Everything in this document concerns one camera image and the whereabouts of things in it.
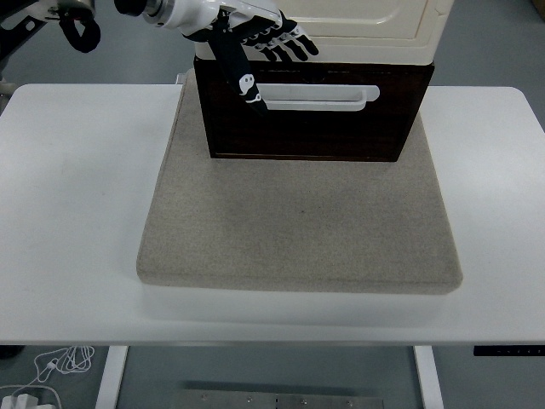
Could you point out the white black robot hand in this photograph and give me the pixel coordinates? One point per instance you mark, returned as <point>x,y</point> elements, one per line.
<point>200,15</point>

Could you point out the small white table bracket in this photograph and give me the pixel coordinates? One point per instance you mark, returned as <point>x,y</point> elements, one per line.
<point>182,79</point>

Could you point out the brown cardboard box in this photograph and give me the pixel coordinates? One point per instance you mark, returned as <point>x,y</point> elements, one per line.
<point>538,6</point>

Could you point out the dark wooden drawer housing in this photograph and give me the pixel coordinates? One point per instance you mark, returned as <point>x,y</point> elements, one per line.
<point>298,136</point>

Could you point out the black table control panel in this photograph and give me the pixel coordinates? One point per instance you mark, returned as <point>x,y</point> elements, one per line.
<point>511,351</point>

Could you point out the white power adapter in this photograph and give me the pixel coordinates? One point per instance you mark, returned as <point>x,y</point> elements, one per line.
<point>25,400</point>

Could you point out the dark wooden drawer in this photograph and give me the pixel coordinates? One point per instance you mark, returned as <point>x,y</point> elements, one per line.
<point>396,98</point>

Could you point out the beige grey table mat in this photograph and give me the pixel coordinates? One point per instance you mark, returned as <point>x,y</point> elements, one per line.
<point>298,221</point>

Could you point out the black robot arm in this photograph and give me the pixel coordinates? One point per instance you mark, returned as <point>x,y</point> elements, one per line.
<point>130,5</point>

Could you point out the white table leg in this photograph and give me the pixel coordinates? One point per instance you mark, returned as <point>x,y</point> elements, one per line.
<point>111,375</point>
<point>428,375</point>

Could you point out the grey metal plate with screws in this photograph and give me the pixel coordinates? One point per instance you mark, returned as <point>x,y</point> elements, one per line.
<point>277,400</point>

